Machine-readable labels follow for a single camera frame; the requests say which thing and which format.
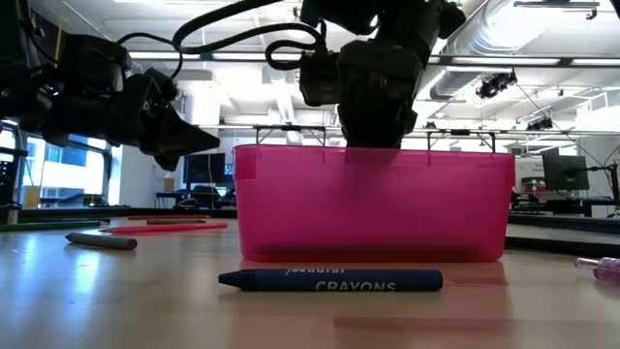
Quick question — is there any grey crayon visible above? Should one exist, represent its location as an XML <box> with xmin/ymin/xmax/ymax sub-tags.
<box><xmin>65</xmin><ymin>232</ymin><xmax>140</xmax><ymax>252</ymax></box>

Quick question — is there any long ceiling light bar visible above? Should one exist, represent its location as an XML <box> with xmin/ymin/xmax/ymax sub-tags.
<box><xmin>128</xmin><ymin>49</ymin><xmax>620</xmax><ymax>68</ymax></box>

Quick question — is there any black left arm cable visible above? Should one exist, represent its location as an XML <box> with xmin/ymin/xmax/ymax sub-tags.
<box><xmin>115</xmin><ymin>31</ymin><xmax>184</xmax><ymax>79</ymax></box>

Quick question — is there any pink-red pencil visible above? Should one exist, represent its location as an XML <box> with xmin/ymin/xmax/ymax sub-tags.
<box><xmin>100</xmin><ymin>221</ymin><xmax>230</xmax><ymax>237</ymax></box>

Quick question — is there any dark blue crayon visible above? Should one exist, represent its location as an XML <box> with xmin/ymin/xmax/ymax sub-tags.
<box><xmin>217</xmin><ymin>269</ymin><xmax>445</xmax><ymax>294</ymax></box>

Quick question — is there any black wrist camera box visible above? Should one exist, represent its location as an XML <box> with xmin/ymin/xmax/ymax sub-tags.
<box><xmin>298</xmin><ymin>50</ymin><xmax>341</xmax><ymax>109</ymax></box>

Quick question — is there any black metal stand frame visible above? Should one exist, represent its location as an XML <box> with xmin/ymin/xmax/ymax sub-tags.
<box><xmin>254</xmin><ymin>124</ymin><xmax>326</xmax><ymax>146</ymax></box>
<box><xmin>425</xmin><ymin>128</ymin><xmax>498</xmax><ymax>154</ymax></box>

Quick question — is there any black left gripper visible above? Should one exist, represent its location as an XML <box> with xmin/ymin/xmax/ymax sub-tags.
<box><xmin>104</xmin><ymin>67</ymin><xmax>222</xmax><ymax>172</ymax></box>

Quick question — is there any green pencil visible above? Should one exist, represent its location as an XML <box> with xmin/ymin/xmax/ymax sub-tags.
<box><xmin>0</xmin><ymin>220</ymin><xmax>104</xmax><ymax>233</ymax></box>

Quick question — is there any black computer monitor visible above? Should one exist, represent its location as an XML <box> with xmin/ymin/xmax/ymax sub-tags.
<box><xmin>182</xmin><ymin>152</ymin><xmax>227</xmax><ymax>186</ymax></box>
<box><xmin>542</xmin><ymin>153</ymin><xmax>591</xmax><ymax>192</ymax></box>

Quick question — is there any black office chair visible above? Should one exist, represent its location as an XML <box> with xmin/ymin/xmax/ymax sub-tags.
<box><xmin>174</xmin><ymin>184</ymin><xmax>229</xmax><ymax>210</ymax></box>

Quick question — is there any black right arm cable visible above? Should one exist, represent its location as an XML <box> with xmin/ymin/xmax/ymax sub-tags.
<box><xmin>171</xmin><ymin>0</ymin><xmax>330</xmax><ymax>72</ymax></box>

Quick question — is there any large window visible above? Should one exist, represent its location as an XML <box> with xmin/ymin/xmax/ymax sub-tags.
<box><xmin>0</xmin><ymin>120</ymin><xmax>125</xmax><ymax>208</ymax></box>

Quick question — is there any black ceiling camera cluster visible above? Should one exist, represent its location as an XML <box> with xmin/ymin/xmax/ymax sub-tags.
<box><xmin>476</xmin><ymin>71</ymin><xmax>518</xmax><ymax>101</ymax></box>

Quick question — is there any silver ventilation duct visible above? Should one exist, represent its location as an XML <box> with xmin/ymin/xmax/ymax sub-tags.
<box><xmin>428</xmin><ymin>0</ymin><xmax>539</xmax><ymax>101</ymax></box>

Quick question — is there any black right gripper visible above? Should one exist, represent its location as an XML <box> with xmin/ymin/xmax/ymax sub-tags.
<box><xmin>336</xmin><ymin>39</ymin><xmax>423</xmax><ymax>166</ymax></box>

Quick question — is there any pink-red plastic bin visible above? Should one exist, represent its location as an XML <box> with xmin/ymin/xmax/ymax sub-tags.
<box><xmin>233</xmin><ymin>143</ymin><xmax>516</xmax><ymax>264</ymax></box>

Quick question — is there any black aluminium table frame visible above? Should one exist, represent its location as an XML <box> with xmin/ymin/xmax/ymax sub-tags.
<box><xmin>0</xmin><ymin>206</ymin><xmax>620</xmax><ymax>235</ymax></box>

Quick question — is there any purple pen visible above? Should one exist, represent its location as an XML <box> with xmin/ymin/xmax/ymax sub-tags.
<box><xmin>573</xmin><ymin>257</ymin><xmax>620</xmax><ymax>285</ymax></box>

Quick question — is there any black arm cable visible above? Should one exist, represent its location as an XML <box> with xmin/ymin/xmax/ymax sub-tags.
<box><xmin>115</xmin><ymin>31</ymin><xmax>184</xmax><ymax>79</ymax></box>
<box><xmin>171</xmin><ymin>0</ymin><xmax>330</xmax><ymax>72</ymax></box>

